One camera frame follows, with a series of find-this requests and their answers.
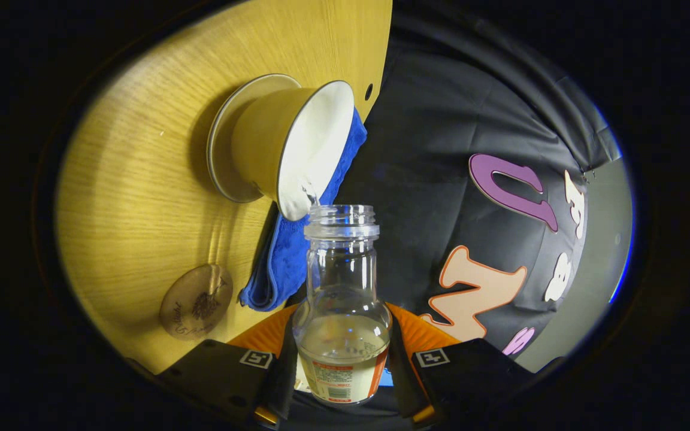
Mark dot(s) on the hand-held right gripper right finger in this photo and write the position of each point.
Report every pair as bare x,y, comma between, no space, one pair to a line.
402,383

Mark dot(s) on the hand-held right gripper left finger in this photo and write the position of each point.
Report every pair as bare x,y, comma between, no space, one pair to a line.
285,383

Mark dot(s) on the clear water bottle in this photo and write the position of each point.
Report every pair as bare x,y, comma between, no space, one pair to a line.
342,353

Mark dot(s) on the round wooden coaster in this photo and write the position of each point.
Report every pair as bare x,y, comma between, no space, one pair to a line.
195,302

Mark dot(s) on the yellow teacup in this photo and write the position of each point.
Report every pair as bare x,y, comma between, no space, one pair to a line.
261,143

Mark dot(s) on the blue towel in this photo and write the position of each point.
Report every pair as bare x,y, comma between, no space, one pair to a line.
288,257

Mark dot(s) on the yellow saucer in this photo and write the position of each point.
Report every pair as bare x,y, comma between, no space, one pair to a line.
222,155

